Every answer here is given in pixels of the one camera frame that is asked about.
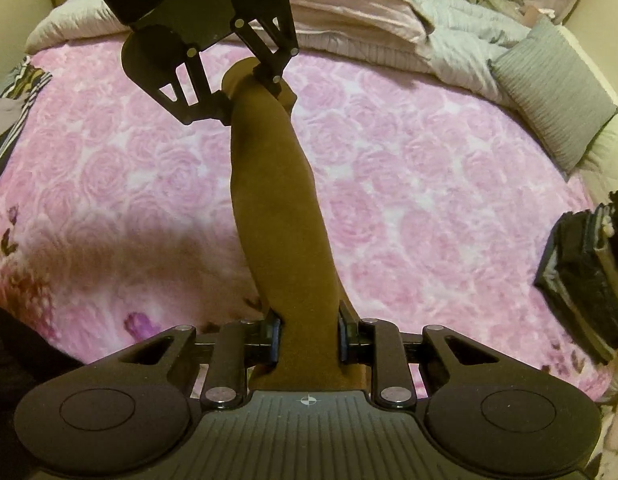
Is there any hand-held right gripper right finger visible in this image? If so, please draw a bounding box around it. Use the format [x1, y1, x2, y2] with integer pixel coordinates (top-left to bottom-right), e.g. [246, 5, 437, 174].
[338, 300, 500, 408]

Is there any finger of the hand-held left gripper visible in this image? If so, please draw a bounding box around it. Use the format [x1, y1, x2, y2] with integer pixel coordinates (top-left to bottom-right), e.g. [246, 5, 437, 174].
[233, 16, 300, 100]
[151, 47, 236, 126]

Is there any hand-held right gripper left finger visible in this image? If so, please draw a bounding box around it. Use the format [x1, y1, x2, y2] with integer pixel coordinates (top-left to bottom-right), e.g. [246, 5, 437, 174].
[118, 310, 284, 409]

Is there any brown long-sleeved sweater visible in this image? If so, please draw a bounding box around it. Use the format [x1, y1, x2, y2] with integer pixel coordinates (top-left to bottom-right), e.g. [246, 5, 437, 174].
[221, 57, 372, 392]

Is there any pale pink folded quilt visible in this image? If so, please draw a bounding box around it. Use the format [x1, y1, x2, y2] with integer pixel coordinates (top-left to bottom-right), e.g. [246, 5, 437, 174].
[259, 0, 434, 69]

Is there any pink floral blanket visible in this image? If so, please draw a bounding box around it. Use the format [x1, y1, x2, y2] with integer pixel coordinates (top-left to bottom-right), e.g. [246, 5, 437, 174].
[0, 35, 618, 404]

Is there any white striped duvet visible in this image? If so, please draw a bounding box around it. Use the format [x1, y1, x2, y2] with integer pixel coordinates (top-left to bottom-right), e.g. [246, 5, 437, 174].
[26, 0, 537, 108]

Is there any grey garment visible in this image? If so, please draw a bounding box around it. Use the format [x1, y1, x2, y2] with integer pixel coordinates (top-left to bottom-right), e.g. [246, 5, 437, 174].
[0, 97, 24, 141]

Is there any black jacket with white stripes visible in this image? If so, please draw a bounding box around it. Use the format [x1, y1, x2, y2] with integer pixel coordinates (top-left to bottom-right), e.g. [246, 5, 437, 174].
[0, 95, 38, 189]

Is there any stack of dark folded clothes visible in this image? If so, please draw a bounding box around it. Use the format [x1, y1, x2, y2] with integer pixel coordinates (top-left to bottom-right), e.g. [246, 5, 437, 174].
[534, 187, 618, 364]

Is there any grey ribbed pillow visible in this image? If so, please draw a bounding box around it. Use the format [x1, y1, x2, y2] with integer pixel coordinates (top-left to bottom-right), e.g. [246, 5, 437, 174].
[489, 17, 618, 176]

